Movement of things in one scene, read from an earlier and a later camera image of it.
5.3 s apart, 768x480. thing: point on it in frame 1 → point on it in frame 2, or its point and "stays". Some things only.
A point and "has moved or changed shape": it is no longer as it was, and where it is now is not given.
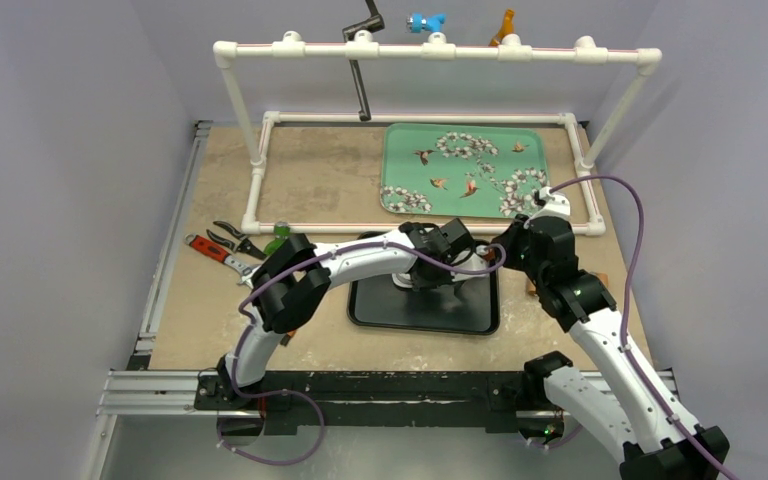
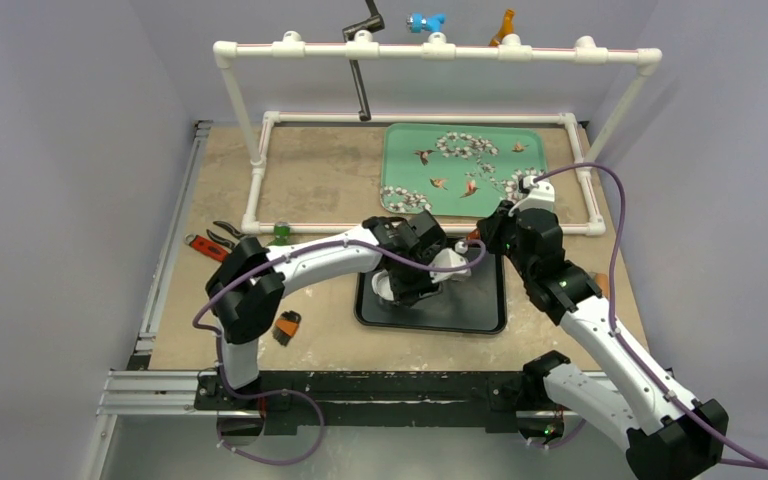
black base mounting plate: x=388 y=401 stays
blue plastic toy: x=416 y=23 stays
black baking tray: x=463 y=306 stays
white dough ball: x=402 y=280 has moved or changed shape
